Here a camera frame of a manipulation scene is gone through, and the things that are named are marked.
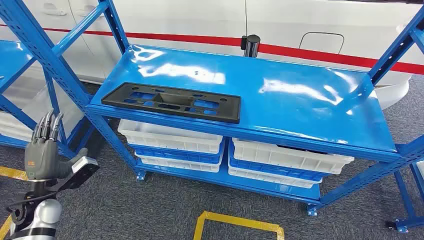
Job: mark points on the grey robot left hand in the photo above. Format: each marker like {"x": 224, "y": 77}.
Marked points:
{"x": 41, "y": 159}

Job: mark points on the black plastic panel part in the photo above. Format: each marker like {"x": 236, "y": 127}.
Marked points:
{"x": 228, "y": 111}

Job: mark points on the white plastic bin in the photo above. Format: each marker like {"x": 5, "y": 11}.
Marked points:
{"x": 172, "y": 137}
{"x": 420, "y": 169}
{"x": 69, "y": 112}
{"x": 265, "y": 178}
{"x": 285, "y": 157}
{"x": 179, "y": 165}
{"x": 13, "y": 129}

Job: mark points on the red barrier belt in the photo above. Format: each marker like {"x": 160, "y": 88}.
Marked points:
{"x": 185, "y": 38}

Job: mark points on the black ribbed plastic strip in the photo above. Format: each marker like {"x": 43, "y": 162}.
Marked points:
{"x": 298, "y": 149}

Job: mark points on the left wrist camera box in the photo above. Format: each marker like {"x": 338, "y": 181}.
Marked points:
{"x": 84, "y": 165}

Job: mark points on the black stanchion post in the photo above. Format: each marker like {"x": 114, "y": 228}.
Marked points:
{"x": 251, "y": 44}

